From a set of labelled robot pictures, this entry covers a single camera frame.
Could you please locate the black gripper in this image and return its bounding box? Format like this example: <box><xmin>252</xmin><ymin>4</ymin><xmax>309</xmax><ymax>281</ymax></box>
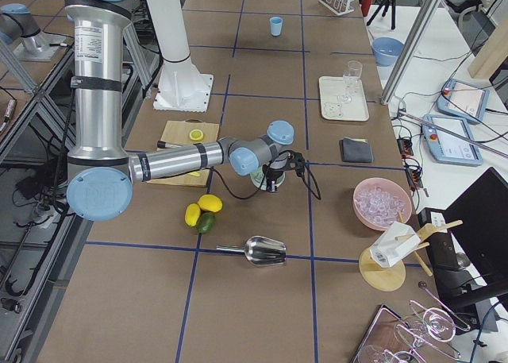
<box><xmin>262</xmin><ymin>152</ymin><xmax>291</xmax><ymax>192</ymax></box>

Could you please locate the light green bowl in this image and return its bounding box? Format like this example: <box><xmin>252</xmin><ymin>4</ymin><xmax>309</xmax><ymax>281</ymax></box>
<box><xmin>250</xmin><ymin>168</ymin><xmax>269</xmax><ymax>192</ymax></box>

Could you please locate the light blue plastic cup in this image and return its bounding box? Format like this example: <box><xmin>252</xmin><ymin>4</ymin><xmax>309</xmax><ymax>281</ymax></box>
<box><xmin>269</xmin><ymin>16</ymin><xmax>283</xmax><ymax>37</ymax></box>

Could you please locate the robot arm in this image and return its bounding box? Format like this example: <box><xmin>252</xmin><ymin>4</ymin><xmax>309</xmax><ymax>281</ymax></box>
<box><xmin>1</xmin><ymin>3</ymin><xmax>69</xmax><ymax>61</ymax></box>
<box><xmin>64</xmin><ymin>0</ymin><xmax>294</xmax><ymax>221</ymax></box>

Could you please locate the steel ice scoop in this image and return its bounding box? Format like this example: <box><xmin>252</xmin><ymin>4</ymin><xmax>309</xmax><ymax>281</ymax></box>
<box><xmin>216</xmin><ymin>235</ymin><xmax>287</xmax><ymax>267</ymax></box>

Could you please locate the pink bowl with ice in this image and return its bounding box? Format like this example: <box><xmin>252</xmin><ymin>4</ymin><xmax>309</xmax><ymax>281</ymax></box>
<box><xmin>352</xmin><ymin>177</ymin><xmax>413</xmax><ymax>231</ymax></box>

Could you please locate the blue bowl with fork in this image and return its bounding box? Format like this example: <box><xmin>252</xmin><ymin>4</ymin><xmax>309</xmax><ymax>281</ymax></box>
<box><xmin>371</xmin><ymin>37</ymin><xmax>404</xmax><ymax>67</ymax></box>

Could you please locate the yellow lemon round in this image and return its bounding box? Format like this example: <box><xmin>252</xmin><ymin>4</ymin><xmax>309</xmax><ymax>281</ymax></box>
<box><xmin>198</xmin><ymin>194</ymin><xmax>223</xmax><ymax>213</ymax></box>

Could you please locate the green avocado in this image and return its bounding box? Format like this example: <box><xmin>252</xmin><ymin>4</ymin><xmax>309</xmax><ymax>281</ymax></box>
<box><xmin>195</xmin><ymin>212</ymin><xmax>216</xmax><ymax>234</ymax></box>

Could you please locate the yellow lemon upper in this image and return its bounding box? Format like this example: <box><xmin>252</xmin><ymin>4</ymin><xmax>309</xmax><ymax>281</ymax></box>
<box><xmin>184</xmin><ymin>203</ymin><xmax>202</xmax><ymax>227</ymax></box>

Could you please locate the grey folded cloth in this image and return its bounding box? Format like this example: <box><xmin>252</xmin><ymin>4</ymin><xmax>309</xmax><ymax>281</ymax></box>
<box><xmin>339</xmin><ymin>137</ymin><xmax>374</xmax><ymax>163</ymax></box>

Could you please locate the lemon half slice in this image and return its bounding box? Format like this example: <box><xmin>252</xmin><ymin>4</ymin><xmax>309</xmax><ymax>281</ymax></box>
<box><xmin>188</xmin><ymin>129</ymin><xmax>205</xmax><ymax>142</ymax></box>

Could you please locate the cream bear serving tray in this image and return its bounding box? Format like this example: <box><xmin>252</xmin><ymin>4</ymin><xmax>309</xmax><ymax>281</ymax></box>
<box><xmin>318</xmin><ymin>76</ymin><xmax>369</xmax><ymax>122</ymax></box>

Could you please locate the steel muddler black tip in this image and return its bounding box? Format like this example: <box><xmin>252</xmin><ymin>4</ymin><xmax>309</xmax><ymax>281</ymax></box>
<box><xmin>157</xmin><ymin>141</ymin><xmax>182</xmax><ymax>149</ymax></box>

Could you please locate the clear wine glass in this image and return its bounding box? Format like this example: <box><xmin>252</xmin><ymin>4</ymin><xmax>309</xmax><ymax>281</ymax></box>
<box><xmin>338</xmin><ymin>60</ymin><xmax>363</xmax><ymax>104</ymax></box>

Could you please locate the wooden stand with carton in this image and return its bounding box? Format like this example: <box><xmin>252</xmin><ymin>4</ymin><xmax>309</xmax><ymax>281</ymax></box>
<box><xmin>359</xmin><ymin>220</ymin><xmax>463</xmax><ymax>292</ymax></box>

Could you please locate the teach pendant tablet near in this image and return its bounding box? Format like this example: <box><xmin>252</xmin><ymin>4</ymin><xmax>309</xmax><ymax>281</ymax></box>
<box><xmin>422</xmin><ymin>114</ymin><xmax>483</xmax><ymax>167</ymax></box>

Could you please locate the teach pendant tablet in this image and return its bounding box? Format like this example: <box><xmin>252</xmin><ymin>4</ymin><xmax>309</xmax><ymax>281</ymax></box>
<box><xmin>422</xmin><ymin>114</ymin><xmax>483</xmax><ymax>167</ymax></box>
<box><xmin>437</xmin><ymin>79</ymin><xmax>490</xmax><ymax>125</ymax></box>

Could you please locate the teach pendant tablet far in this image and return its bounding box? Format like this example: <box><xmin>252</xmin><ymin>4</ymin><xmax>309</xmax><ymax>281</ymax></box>
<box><xmin>437</xmin><ymin>79</ymin><xmax>490</xmax><ymax>125</ymax></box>

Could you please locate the black monitor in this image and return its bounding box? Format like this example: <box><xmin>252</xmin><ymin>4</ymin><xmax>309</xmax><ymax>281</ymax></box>
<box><xmin>416</xmin><ymin>166</ymin><xmax>508</xmax><ymax>312</ymax></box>

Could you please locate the metal tray with glasses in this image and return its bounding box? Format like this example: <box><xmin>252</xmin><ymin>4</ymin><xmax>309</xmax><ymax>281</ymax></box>
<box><xmin>351</xmin><ymin>295</ymin><xmax>471</xmax><ymax>362</ymax></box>

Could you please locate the black tripod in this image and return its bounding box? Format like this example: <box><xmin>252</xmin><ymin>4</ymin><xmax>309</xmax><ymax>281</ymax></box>
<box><xmin>366</xmin><ymin>0</ymin><xmax>396</xmax><ymax>30</ymax></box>

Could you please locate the long metal reaching rod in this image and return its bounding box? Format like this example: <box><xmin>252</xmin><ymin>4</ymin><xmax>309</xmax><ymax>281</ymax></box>
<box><xmin>398</xmin><ymin>107</ymin><xmax>508</xmax><ymax>157</ymax></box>

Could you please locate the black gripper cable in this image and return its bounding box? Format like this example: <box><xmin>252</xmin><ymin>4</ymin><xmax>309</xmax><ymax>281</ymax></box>
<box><xmin>212</xmin><ymin>150</ymin><xmax>322</xmax><ymax>201</ymax></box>

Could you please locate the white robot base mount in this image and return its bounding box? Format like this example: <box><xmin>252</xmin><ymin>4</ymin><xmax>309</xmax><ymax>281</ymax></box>
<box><xmin>146</xmin><ymin>0</ymin><xmax>214</xmax><ymax>113</ymax></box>

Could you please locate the aluminium frame post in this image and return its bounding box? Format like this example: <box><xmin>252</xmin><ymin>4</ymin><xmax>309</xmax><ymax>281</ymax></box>
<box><xmin>380</xmin><ymin>0</ymin><xmax>441</xmax><ymax>106</ymax></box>

